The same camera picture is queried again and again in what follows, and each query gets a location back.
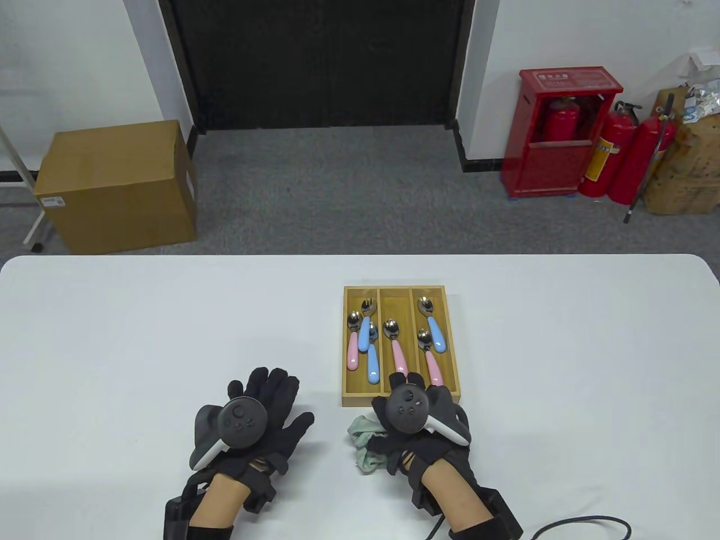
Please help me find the wooden cutlery tray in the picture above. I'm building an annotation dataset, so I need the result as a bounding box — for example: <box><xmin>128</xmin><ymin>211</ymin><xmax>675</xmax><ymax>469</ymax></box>
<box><xmin>342</xmin><ymin>285</ymin><xmax>462</xmax><ymax>408</ymax></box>

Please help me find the brown cardboard box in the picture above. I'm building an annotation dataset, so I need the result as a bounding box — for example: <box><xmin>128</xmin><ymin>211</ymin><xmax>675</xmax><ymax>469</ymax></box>
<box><xmin>34</xmin><ymin>119</ymin><xmax>199</xmax><ymax>255</ymax></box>

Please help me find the person's right hand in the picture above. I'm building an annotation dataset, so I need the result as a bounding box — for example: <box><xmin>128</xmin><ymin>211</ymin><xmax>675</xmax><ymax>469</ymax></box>
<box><xmin>366</xmin><ymin>372</ymin><xmax>479</xmax><ymax>490</ymax></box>

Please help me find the crumpled silver foil bag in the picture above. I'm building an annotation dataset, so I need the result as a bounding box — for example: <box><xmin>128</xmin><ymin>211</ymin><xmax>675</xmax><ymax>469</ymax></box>
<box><xmin>682</xmin><ymin>79</ymin><xmax>720</xmax><ymax>123</ymax></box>

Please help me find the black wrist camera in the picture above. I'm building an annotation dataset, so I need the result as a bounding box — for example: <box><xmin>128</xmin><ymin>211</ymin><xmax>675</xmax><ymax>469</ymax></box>
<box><xmin>411</xmin><ymin>478</ymin><xmax>442</xmax><ymax>515</ymax></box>
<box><xmin>245</xmin><ymin>475</ymin><xmax>277</xmax><ymax>514</ymax></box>

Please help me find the black armband pack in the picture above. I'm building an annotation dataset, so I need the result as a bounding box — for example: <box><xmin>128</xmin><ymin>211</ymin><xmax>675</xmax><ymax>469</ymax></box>
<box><xmin>449</xmin><ymin>488</ymin><xmax>524</xmax><ymax>540</ymax></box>
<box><xmin>163</xmin><ymin>487</ymin><xmax>234</xmax><ymax>540</ymax></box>

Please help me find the person's left forearm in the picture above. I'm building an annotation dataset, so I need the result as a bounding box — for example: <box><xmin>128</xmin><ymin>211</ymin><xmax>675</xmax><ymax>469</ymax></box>
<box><xmin>188</xmin><ymin>472</ymin><xmax>251</xmax><ymax>540</ymax></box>

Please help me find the red fire extinguisher cabinet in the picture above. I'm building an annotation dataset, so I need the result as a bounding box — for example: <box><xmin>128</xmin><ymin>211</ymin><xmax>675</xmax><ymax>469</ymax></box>
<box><xmin>501</xmin><ymin>67</ymin><xmax>624</xmax><ymax>199</ymax></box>

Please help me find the pink spoon group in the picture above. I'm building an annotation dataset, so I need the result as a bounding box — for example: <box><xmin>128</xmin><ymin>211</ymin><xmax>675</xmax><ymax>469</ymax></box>
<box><xmin>417</xmin><ymin>328</ymin><xmax>444</xmax><ymax>388</ymax></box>

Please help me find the black right armband pack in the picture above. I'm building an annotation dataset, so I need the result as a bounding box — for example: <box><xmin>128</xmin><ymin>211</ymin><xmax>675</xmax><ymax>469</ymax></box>
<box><xmin>449</xmin><ymin>488</ymin><xmax>524</xmax><ymax>540</ymax></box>

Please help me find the worn printed cardboard box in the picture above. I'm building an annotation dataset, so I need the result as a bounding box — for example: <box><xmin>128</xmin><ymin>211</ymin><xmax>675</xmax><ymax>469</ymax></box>
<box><xmin>643</xmin><ymin>87</ymin><xmax>720</xmax><ymax>215</ymax></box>

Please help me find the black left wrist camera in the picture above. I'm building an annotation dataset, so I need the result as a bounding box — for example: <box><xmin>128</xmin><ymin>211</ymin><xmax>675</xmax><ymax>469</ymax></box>
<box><xmin>245</xmin><ymin>475</ymin><xmax>277</xmax><ymax>514</ymax></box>

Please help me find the pink handle baby fork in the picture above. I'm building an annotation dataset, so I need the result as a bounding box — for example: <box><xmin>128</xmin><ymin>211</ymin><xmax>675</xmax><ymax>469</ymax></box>
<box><xmin>346</xmin><ymin>311</ymin><xmax>363</xmax><ymax>371</ymax></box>
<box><xmin>382</xmin><ymin>319</ymin><xmax>408</xmax><ymax>376</ymax></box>

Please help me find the white rolling whiteboard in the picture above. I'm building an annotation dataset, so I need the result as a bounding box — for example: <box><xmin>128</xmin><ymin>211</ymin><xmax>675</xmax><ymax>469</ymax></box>
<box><xmin>0</xmin><ymin>124</ymin><xmax>46</xmax><ymax>253</ymax></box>

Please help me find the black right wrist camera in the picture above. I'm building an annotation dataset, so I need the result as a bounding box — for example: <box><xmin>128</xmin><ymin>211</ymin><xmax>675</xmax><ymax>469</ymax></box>
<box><xmin>411</xmin><ymin>478</ymin><xmax>442</xmax><ymax>515</ymax></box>

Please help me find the black double door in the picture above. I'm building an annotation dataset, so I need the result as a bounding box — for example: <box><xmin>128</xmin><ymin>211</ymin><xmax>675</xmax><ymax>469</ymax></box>
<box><xmin>159</xmin><ymin>0</ymin><xmax>476</xmax><ymax>134</ymax></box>

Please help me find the person's left hand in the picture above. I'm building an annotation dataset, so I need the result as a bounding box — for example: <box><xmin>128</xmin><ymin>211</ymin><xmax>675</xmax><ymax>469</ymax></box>
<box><xmin>211</xmin><ymin>367</ymin><xmax>316</xmax><ymax>490</ymax></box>

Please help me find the blue handle baby fork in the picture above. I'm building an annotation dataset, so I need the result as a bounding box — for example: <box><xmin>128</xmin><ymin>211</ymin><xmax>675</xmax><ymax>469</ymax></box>
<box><xmin>367</xmin><ymin>322</ymin><xmax>381</xmax><ymax>385</ymax></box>
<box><xmin>358</xmin><ymin>297</ymin><xmax>379</xmax><ymax>353</ymax></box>
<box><xmin>416</xmin><ymin>296</ymin><xmax>448</xmax><ymax>354</ymax></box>

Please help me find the yellow label red fire extinguisher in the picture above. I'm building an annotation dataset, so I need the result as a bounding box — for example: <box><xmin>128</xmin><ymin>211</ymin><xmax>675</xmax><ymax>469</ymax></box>
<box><xmin>578</xmin><ymin>101</ymin><xmax>642</xmax><ymax>199</ymax></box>

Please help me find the black grey left hand controller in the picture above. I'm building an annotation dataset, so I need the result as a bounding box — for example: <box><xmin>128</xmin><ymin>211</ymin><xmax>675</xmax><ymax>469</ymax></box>
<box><xmin>190</xmin><ymin>397</ymin><xmax>269</xmax><ymax>471</ymax></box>

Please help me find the green fish scale cleaning cloth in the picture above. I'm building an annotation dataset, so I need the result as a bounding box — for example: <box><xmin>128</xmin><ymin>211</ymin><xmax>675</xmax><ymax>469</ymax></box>
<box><xmin>346</xmin><ymin>415</ymin><xmax>394</xmax><ymax>476</ymax></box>

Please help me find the black grey hand controller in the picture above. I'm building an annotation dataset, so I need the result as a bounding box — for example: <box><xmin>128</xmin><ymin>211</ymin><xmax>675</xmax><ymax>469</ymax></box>
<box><xmin>190</xmin><ymin>397</ymin><xmax>269</xmax><ymax>471</ymax></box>
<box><xmin>388</xmin><ymin>382</ymin><xmax>472</xmax><ymax>448</ymax></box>

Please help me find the black grey right hand controller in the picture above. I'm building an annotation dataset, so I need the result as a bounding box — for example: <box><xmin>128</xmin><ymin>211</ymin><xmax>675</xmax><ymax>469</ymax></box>
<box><xmin>388</xmin><ymin>382</ymin><xmax>472</xmax><ymax>448</ymax></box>

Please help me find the black left armband pack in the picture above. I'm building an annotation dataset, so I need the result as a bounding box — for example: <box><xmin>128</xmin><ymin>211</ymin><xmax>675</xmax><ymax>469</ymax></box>
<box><xmin>163</xmin><ymin>487</ymin><xmax>234</xmax><ymax>540</ymax></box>

